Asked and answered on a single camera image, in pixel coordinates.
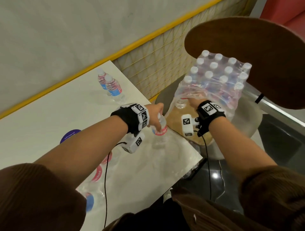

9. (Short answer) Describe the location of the person's right hand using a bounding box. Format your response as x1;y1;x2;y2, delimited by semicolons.
187;98;208;110

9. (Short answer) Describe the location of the person's left hand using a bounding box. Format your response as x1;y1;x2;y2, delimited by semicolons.
145;102;165;132

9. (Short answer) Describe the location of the brown cardboard box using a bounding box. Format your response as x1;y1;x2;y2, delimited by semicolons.
166;104;215;146

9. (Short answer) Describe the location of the group of clear water bottles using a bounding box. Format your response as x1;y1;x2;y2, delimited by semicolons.
175;50;253;117

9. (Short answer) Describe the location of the person's left forearm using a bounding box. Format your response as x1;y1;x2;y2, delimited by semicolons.
34;116;129;188

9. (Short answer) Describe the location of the person's right forearm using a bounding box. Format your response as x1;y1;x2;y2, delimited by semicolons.
208;116;278;184

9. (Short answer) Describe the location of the black wristband with markers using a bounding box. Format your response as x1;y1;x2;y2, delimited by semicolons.
196;100;226;137
111;103;150;134

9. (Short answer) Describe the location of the brown chair backrest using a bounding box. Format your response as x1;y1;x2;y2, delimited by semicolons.
184;16;305;110

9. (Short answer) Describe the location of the purple round sticker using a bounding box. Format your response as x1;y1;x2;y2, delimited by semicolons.
59;129;82;144

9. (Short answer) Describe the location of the black garment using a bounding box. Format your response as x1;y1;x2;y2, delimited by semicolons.
143;197;191;231

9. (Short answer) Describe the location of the white table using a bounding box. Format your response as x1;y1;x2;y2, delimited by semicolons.
0;60;203;231

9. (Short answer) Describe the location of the pink seat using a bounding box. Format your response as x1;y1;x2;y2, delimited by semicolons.
260;0;305;38

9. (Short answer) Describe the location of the brown sweater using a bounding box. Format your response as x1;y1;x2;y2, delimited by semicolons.
0;163;305;231

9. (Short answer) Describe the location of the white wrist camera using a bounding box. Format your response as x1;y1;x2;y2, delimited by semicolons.
121;131;146;154
181;114;200;137

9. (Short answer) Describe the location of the black cable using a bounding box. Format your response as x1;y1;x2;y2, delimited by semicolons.
193;130;213;200
104;142;127;229

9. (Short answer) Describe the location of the yellow wire mesh fence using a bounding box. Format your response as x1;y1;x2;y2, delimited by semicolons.
0;0;258;119

